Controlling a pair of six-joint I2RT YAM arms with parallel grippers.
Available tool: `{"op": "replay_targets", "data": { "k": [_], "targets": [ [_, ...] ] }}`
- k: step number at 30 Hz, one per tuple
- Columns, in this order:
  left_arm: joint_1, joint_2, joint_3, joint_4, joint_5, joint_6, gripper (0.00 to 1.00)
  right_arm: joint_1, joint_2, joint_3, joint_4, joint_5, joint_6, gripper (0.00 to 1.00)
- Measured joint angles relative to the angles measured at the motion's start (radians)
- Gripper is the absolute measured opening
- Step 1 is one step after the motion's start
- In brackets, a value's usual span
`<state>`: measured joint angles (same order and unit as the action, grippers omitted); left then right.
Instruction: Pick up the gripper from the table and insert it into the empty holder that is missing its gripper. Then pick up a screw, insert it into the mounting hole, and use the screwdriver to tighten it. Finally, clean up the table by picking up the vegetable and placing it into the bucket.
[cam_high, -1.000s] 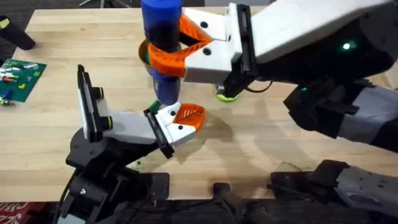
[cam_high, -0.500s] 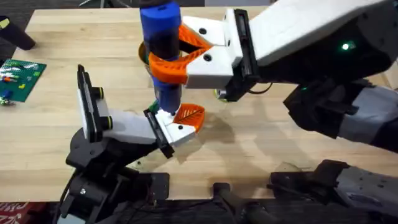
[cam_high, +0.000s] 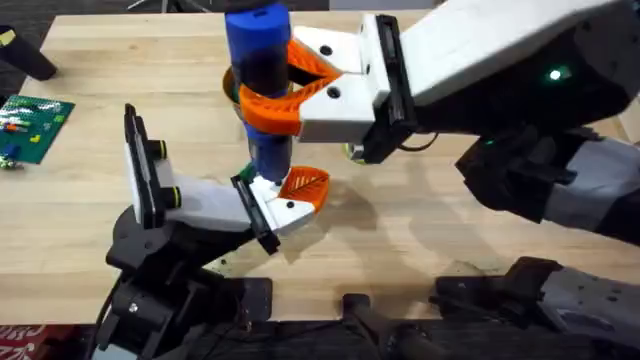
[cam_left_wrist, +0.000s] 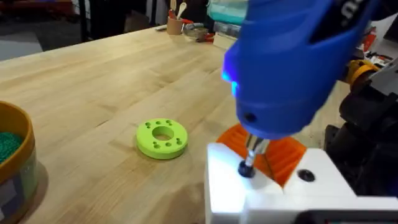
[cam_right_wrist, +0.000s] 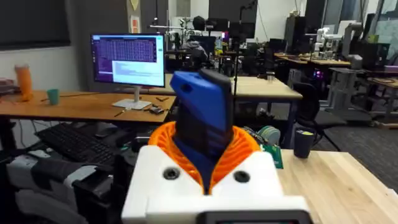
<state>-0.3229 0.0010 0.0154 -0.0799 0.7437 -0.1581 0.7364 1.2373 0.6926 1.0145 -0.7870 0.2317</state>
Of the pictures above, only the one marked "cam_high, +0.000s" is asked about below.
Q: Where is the black cylinder with yellow tag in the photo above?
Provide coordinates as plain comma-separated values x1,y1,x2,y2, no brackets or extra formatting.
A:
0,24,59,83

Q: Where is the black rail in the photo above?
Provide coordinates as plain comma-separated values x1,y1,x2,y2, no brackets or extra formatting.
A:
189,293,640,360

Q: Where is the green board with toy blocks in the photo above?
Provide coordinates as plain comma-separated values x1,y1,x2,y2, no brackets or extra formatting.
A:
0,94,77,171

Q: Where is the red printed box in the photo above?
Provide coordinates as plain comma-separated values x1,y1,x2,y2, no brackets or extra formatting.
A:
0,324,96,360

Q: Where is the blue electric screwdriver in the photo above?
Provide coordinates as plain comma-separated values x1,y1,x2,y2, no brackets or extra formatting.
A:
223,0,294,184

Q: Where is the black cable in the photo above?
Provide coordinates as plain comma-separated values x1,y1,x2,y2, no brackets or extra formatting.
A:
398,131,440,153

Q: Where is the black left wrist plate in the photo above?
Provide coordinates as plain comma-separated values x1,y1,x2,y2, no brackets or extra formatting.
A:
123,102,183,231

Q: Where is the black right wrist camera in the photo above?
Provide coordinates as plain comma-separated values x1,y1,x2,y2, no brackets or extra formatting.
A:
343,122,419,167

